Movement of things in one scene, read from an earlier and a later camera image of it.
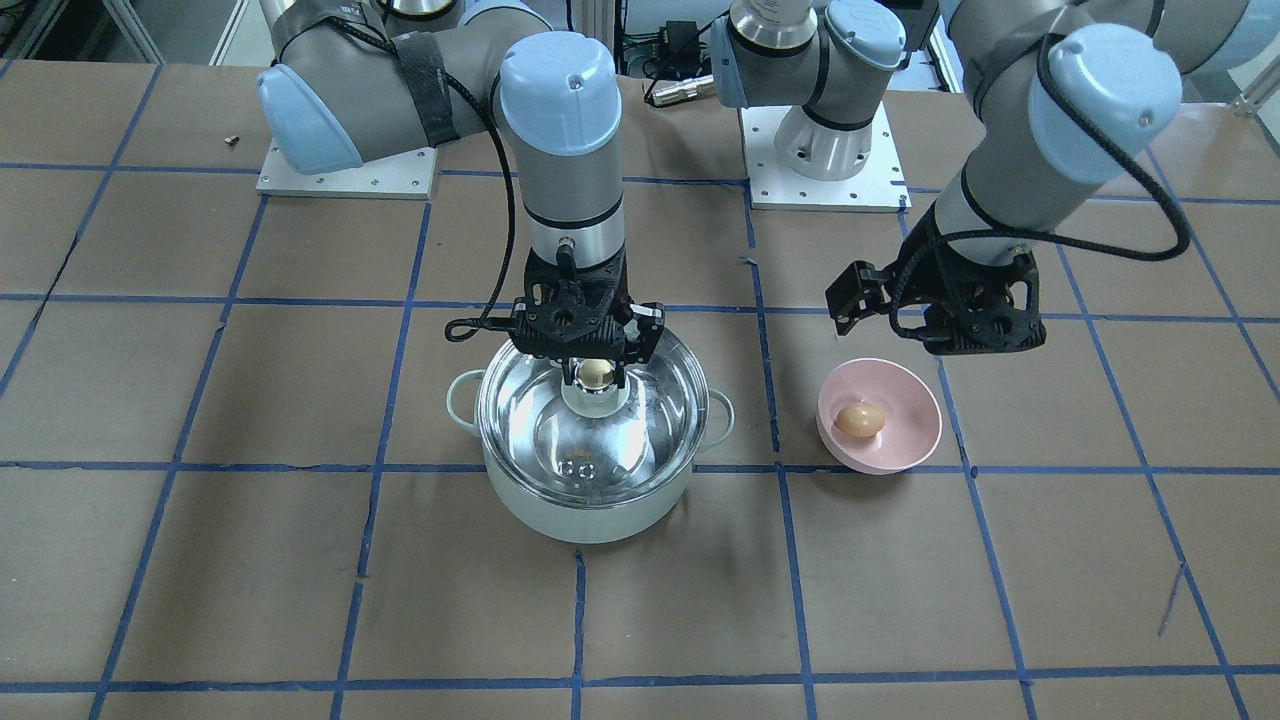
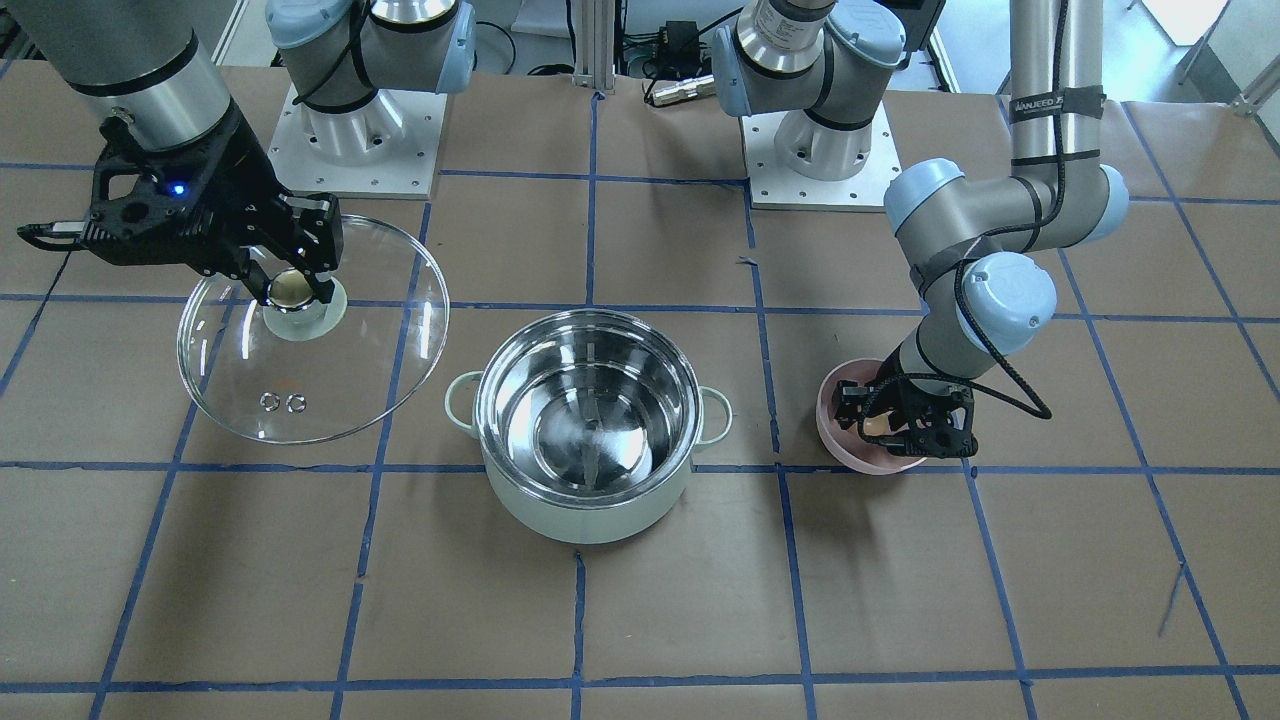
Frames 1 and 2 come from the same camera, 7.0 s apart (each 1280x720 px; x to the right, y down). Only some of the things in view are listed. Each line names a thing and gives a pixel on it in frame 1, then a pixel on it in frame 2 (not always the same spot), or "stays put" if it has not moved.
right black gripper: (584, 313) -> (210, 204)
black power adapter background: (683, 47) stays put
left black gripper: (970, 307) -> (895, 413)
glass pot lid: (546, 439) -> (300, 370)
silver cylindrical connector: (684, 90) stays put
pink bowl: (912, 417) stays put
